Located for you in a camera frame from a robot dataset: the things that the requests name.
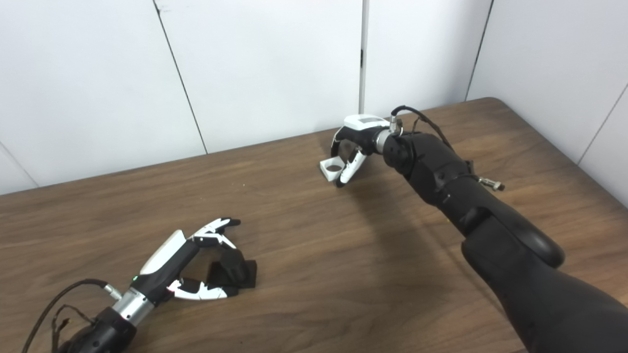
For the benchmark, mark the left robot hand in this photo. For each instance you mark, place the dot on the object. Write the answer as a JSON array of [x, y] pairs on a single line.
[[164, 267]]

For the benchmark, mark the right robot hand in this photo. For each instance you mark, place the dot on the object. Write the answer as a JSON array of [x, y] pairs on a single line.
[[365, 132]]

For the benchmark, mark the white square piece with hole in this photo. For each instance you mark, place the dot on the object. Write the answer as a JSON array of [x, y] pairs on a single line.
[[325, 172]]

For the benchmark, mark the black peg with square base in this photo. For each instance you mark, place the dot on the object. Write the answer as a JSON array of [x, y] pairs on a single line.
[[238, 272]]

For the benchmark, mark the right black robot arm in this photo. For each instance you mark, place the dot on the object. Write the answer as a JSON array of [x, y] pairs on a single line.
[[490, 225]]

